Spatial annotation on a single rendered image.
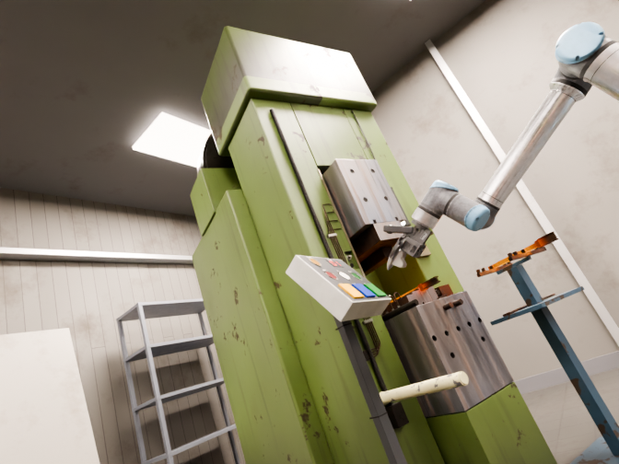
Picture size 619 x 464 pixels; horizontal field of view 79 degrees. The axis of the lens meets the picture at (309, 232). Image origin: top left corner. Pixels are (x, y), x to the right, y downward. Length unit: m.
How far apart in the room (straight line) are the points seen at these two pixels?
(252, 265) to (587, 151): 3.28
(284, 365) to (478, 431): 0.91
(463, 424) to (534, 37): 3.91
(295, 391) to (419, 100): 3.73
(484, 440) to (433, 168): 3.27
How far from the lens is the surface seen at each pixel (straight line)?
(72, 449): 4.00
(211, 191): 2.62
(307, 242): 1.81
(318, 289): 1.30
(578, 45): 1.42
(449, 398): 1.80
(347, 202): 1.96
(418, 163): 4.63
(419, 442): 1.85
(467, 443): 1.84
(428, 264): 2.26
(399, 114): 4.92
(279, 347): 2.05
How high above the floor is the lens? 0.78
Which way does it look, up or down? 20 degrees up
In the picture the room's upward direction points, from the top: 21 degrees counter-clockwise
